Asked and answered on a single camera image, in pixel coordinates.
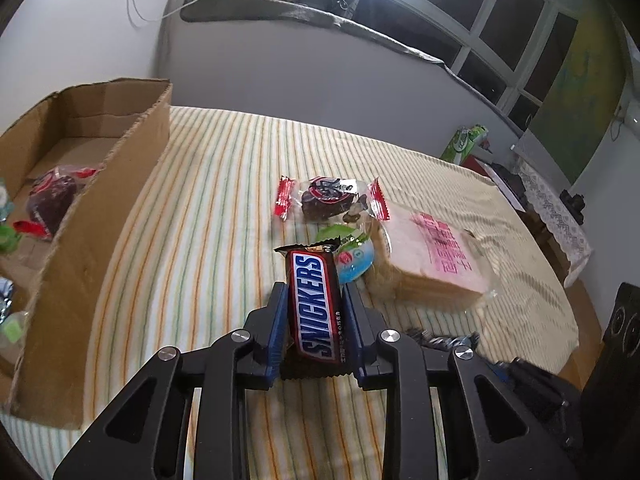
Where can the brown chocolate bar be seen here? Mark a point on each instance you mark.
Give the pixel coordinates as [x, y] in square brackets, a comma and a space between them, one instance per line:
[312, 300]
[4, 295]

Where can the green tissue pack bag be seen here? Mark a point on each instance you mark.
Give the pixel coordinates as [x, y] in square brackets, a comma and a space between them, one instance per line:
[465, 142]

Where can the sliced bread packet pink print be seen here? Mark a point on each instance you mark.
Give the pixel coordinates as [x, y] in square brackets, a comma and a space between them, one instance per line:
[435, 255]

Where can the yellow green wall map poster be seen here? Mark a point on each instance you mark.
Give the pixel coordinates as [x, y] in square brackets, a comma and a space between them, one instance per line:
[585, 100]

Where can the light green candy packet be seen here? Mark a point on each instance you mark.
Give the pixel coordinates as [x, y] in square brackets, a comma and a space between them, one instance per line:
[11, 327]

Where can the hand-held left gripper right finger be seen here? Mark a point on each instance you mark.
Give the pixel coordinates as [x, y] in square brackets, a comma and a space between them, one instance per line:
[352, 332]

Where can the dark figurine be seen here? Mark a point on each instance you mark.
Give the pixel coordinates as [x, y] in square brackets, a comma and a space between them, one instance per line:
[574, 205]

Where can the green lidded jelly cup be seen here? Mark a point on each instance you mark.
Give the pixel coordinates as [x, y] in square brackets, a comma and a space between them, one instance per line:
[355, 257]

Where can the dark green candy packet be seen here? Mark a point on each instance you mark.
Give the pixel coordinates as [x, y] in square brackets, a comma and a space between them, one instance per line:
[6, 237]

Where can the red-ended clear cake packet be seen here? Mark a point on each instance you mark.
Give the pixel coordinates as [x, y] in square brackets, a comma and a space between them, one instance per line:
[325, 195]
[52, 197]

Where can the dark blue snack packet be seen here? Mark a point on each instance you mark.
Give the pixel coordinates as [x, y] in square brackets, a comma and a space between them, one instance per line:
[440, 340]

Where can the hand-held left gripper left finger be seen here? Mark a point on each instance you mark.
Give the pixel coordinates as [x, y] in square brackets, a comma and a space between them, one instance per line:
[279, 330]

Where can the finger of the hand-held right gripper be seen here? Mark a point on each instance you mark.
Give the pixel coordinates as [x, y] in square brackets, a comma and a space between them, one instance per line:
[535, 390]

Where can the black speaker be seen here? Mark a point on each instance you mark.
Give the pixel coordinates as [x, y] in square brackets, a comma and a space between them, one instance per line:
[617, 360]

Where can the brown cardboard box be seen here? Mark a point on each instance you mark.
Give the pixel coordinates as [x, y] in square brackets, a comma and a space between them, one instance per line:
[75, 310]

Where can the white lace cloth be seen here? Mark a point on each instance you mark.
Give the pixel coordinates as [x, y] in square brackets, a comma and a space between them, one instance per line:
[555, 220]

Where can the red shoe box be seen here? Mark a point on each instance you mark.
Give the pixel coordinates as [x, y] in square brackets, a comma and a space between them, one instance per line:
[492, 180]

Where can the white wall socket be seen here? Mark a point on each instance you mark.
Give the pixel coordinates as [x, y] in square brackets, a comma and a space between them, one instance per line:
[634, 117]

